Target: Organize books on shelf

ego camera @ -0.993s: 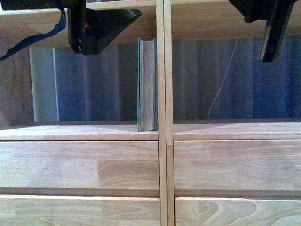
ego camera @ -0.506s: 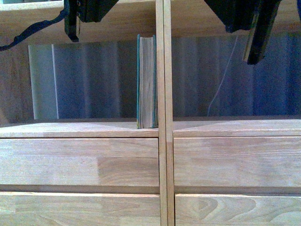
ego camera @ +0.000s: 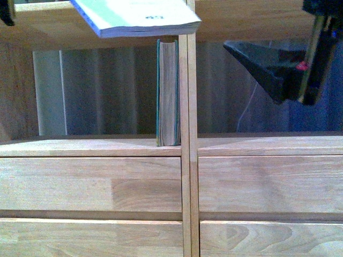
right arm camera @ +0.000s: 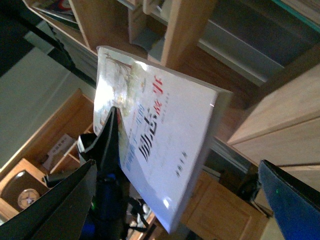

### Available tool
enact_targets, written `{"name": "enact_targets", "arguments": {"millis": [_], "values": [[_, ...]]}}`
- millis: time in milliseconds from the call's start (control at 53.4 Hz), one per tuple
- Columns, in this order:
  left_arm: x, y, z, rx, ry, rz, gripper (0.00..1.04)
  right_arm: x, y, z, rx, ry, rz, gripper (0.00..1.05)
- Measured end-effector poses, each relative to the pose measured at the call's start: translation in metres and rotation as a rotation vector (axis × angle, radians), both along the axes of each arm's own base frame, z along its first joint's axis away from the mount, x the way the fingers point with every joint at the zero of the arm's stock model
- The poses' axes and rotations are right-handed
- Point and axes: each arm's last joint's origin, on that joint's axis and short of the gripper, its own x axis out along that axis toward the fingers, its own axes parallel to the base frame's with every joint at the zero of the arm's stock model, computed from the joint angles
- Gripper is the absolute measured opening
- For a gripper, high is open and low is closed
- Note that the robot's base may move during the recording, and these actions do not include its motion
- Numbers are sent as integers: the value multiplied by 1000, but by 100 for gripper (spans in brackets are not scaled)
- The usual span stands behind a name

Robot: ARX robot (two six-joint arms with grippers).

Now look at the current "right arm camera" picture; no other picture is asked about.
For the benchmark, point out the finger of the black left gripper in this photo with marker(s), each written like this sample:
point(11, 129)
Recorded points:
point(102, 147)

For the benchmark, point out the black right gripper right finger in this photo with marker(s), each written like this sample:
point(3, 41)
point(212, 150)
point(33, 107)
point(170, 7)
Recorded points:
point(295, 205)

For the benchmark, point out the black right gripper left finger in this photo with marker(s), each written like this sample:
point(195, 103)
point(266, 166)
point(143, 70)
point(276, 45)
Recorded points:
point(60, 213)

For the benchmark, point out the white book with Chinese title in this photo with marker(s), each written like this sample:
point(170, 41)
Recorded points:
point(167, 124)

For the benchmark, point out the middle wooden shelf cabinet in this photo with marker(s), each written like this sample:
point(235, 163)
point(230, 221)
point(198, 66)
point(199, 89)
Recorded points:
point(284, 129)

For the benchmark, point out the round clock ornament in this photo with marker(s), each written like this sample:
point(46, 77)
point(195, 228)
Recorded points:
point(27, 197)

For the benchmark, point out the background wooden cabinet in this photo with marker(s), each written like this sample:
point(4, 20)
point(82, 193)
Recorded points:
point(53, 147)

